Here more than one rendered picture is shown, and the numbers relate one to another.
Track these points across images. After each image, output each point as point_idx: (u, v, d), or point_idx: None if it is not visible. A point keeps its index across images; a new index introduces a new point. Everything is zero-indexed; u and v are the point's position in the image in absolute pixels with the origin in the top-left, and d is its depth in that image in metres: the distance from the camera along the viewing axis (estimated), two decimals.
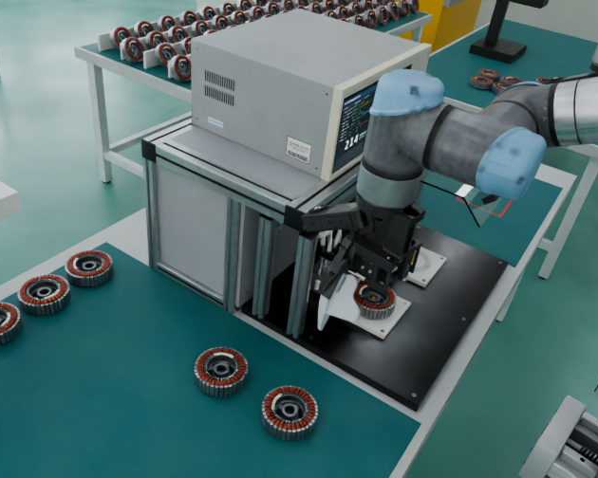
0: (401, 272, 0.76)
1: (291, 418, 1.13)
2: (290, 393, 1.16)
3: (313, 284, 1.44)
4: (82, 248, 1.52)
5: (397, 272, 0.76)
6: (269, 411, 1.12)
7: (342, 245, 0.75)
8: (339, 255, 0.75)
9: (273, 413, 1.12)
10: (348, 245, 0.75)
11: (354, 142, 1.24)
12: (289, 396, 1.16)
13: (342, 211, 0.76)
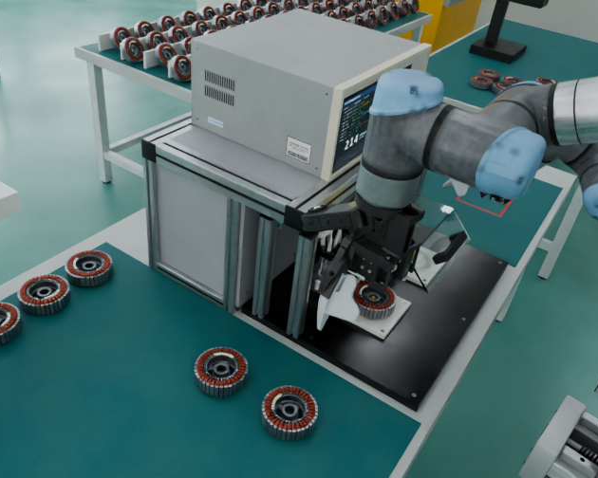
0: (401, 272, 0.76)
1: (291, 418, 1.13)
2: (290, 393, 1.16)
3: (313, 284, 1.44)
4: (82, 248, 1.52)
5: (396, 272, 0.76)
6: (269, 411, 1.12)
7: (341, 245, 0.75)
8: (338, 255, 0.75)
9: (273, 413, 1.12)
10: (347, 245, 0.75)
11: (354, 142, 1.24)
12: (289, 396, 1.16)
13: (341, 211, 0.76)
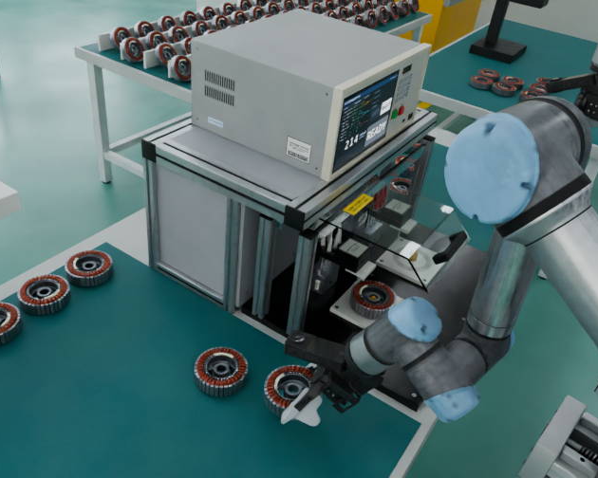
0: None
1: (295, 397, 1.09)
2: (294, 372, 1.12)
3: (313, 284, 1.44)
4: (82, 248, 1.52)
5: None
6: (271, 390, 1.08)
7: (322, 379, 1.00)
8: (317, 387, 1.00)
9: (276, 392, 1.08)
10: (327, 380, 1.00)
11: (354, 142, 1.24)
12: (292, 376, 1.13)
13: (327, 356, 0.99)
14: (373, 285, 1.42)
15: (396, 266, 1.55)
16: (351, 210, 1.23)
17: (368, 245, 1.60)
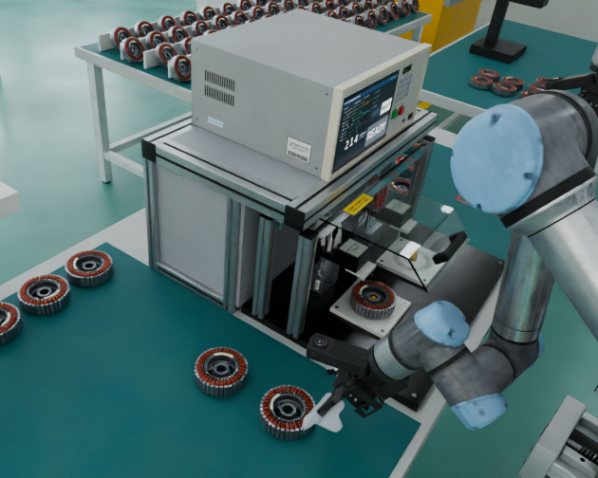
0: None
1: (289, 418, 1.13)
2: (289, 393, 1.16)
3: (313, 284, 1.44)
4: (82, 248, 1.52)
5: None
6: (268, 410, 1.12)
7: (345, 384, 0.99)
8: (340, 391, 0.99)
9: (271, 412, 1.12)
10: (349, 385, 0.99)
11: (354, 142, 1.24)
12: (287, 395, 1.17)
13: (350, 359, 0.98)
14: (373, 285, 1.42)
15: (396, 266, 1.55)
16: (351, 210, 1.23)
17: (368, 245, 1.60)
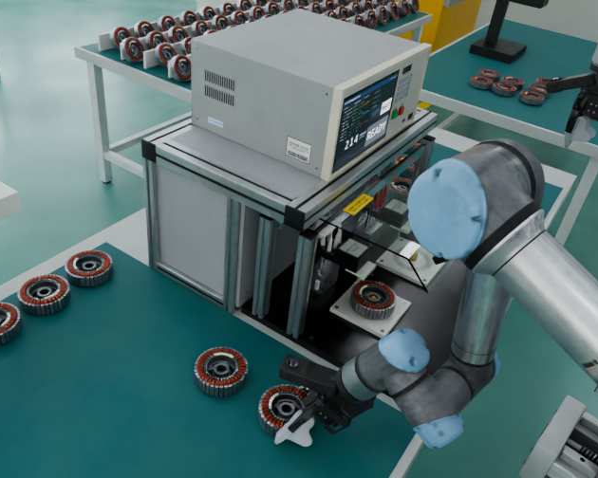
0: None
1: (289, 417, 1.13)
2: (288, 392, 1.16)
3: (313, 284, 1.44)
4: (82, 248, 1.52)
5: None
6: (266, 410, 1.12)
7: (314, 403, 1.04)
8: (309, 410, 1.05)
9: (270, 412, 1.12)
10: (319, 404, 1.04)
11: (354, 142, 1.24)
12: (286, 395, 1.17)
13: (320, 380, 1.04)
14: (373, 285, 1.42)
15: (396, 266, 1.55)
16: (351, 210, 1.23)
17: (368, 245, 1.60)
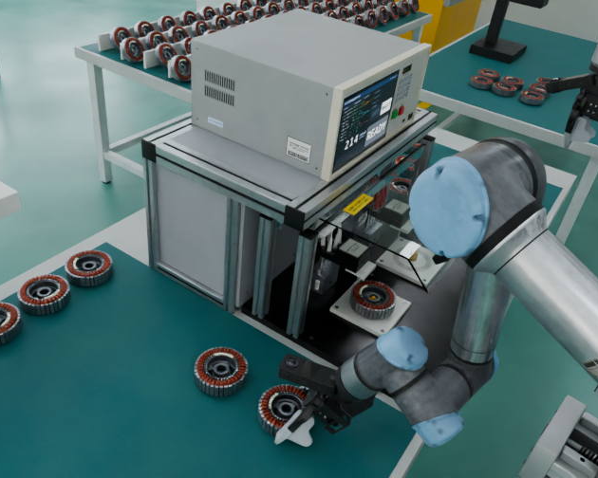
0: None
1: (288, 417, 1.13)
2: (288, 392, 1.16)
3: (313, 284, 1.44)
4: (82, 248, 1.52)
5: None
6: (266, 409, 1.12)
7: (313, 403, 1.04)
8: (309, 410, 1.05)
9: (270, 412, 1.12)
10: (318, 403, 1.04)
11: (354, 142, 1.24)
12: (286, 395, 1.17)
13: (319, 379, 1.04)
14: (373, 285, 1.42)
15: (396, 266, 1.55)
16: (351, 210, 1.23)
17: (368, 245, 1.60)
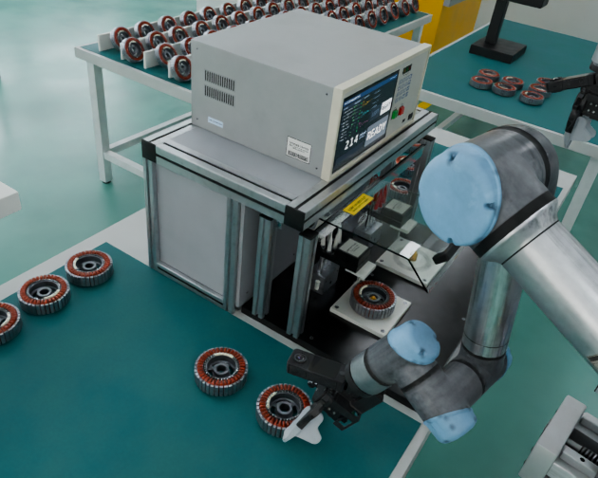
0: None
1: (286, 416, 1.14)
2: (286, 391, 1.17)
3: (313, 284, 1.44)
4: (82, 248, 1.52)
5: None
6: (264, 408, 1.12)
7: (323, 398, 1.03)
8: (319, 405, 1.03)
9: (268, 411, 1.12)
10: (327, 399, 1.03)
11: (354, 142, 1.24)
12: (283, 395, 1.17)
13: (328, 375, 1.02)
14: (373, 285, 1.42)
15: (396, 266, 1.55)
16: (351, 210, 1.23)
17: (368, 245, 1.60)
